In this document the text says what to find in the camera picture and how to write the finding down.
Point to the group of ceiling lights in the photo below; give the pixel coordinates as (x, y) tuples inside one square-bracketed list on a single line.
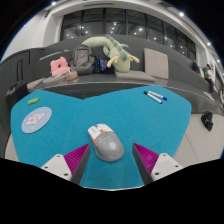
[(181, 14)]

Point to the grey white computer mouse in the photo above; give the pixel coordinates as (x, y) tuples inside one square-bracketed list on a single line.
[(106, 142)]

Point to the small beige round container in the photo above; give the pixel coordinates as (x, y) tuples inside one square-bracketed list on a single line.
[(71, 76)]

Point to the round light blue mouse pad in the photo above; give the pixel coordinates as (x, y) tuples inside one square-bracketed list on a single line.
[(36, 120)]

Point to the upright grey square cushion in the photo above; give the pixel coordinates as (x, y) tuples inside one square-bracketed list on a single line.
[(156, 63)]

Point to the green dragon plush toy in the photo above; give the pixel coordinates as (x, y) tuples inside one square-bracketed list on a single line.
[(115, 53)]

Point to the flat grey seat cushion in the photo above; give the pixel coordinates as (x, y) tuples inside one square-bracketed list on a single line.
[(53, 80), (35, 83), (133, 75)]

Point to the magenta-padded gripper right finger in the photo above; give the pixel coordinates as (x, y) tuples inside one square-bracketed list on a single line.
[(146, 159)]

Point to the black wheeled suitcase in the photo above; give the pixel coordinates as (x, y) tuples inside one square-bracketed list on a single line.
[(15, 93)]

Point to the person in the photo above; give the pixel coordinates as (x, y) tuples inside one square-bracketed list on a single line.
[(195, 66), (208, 75)]

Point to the small green marker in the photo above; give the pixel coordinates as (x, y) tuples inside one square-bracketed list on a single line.
[(33, 101)]

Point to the pink plush cushion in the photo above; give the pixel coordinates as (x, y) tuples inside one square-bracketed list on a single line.
[(59, 66)]

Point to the dark blue patterned bag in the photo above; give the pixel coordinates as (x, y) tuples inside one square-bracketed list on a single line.
[(100, 65)]

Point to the grey backpack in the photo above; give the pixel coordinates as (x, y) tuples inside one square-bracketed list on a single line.
[(81, 60)]

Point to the long ceiling air vent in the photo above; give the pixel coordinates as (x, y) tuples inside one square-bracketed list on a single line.
[(98, 5)]

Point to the white marker with dark cap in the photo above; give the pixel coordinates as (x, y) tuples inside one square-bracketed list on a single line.
[(152, 97)]

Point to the dark glass window wall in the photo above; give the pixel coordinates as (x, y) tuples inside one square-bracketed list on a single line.
[(100, 26)]

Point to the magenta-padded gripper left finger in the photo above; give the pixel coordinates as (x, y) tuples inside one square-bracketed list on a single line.
[(77, 159)]

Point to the black bag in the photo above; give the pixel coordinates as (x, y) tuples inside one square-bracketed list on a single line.
[(207, 120)]

